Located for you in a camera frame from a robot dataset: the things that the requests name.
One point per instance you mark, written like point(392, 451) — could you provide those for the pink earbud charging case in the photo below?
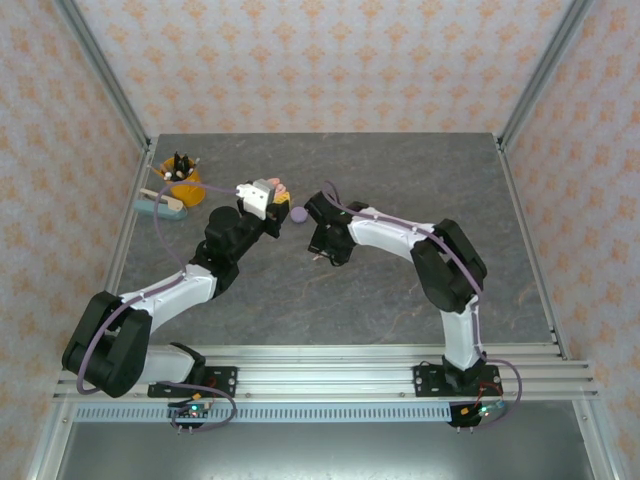
point(280, 189)

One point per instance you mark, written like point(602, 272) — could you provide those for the purple earbud charging case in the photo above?
point(299, 215)

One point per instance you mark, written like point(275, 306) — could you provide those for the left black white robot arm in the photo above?
point(110, 360)

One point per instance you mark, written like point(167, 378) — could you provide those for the yellow pen cup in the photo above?
point(190, 197)

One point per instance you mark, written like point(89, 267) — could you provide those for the teal beige stapler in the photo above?
point(172, 214)

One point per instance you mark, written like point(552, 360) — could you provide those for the black marker pen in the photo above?
point(188, 165)
point(178, 162)

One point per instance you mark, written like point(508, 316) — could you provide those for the orange pencil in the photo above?
point(160, 172)

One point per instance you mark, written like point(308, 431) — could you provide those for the green lit circuit board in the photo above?
point(482, 411)
point(192, 411)

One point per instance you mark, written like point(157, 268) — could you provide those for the grey metal base panel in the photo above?
point(325, 450)

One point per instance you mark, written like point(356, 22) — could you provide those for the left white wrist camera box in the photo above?
point(257, 197)

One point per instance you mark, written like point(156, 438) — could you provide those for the aluminium side rail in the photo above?
point(519, 200)
point(145, 165)

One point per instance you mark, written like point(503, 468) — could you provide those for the wide aluminium rail beam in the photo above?
point(325, 380)

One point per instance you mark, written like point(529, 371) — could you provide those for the aluminium corner post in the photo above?
point(108, 75)
point(541, 75)

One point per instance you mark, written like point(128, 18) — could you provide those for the aluminium frame leg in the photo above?
point(597, 450)
point(47, 450)

